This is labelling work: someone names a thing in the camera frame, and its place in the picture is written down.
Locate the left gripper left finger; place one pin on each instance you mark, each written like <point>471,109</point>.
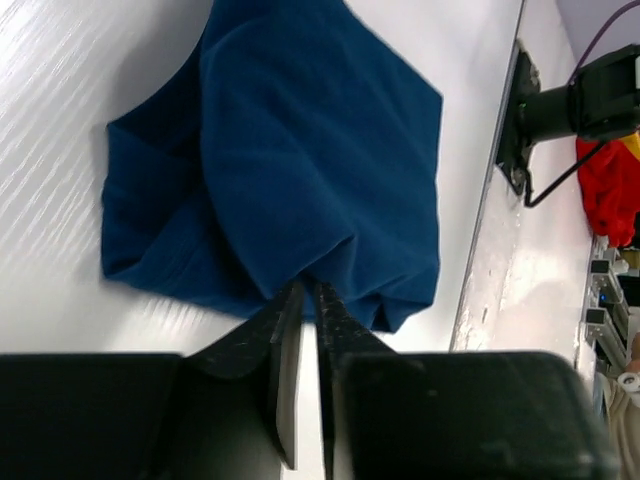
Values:
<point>225,412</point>

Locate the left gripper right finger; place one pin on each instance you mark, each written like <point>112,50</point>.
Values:
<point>470,415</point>

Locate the blue printed t-shirt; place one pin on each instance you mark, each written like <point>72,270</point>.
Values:
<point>292,144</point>

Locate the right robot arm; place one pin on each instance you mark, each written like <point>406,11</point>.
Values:
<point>600,104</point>

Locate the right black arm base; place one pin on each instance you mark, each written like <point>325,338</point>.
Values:
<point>514,147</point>

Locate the silver foil covered panel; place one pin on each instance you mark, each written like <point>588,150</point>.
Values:
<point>525,280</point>

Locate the red and yellow cloth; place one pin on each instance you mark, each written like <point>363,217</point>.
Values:
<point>609,183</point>

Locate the aluminium frame profiles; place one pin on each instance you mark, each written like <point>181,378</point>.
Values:
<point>606,317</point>

